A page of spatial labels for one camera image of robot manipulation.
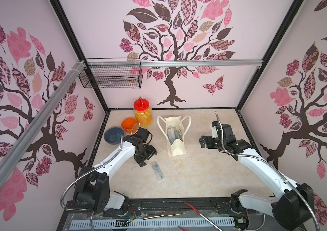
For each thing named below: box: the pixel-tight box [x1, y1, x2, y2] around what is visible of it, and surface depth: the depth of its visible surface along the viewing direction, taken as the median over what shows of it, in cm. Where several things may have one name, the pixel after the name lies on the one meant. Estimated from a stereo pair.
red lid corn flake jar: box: [132, 96, 153, 128], surface depth 102 cm
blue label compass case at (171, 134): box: [167, 127, 176, 145], surface depth 97 cm
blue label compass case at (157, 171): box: [150, 160, 165, 183], surface depth 87 cm
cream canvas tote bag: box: [156, 115, 192, 157], surface depth 94 cm
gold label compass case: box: [174, 129, 184, 142], surface depth 97 cm
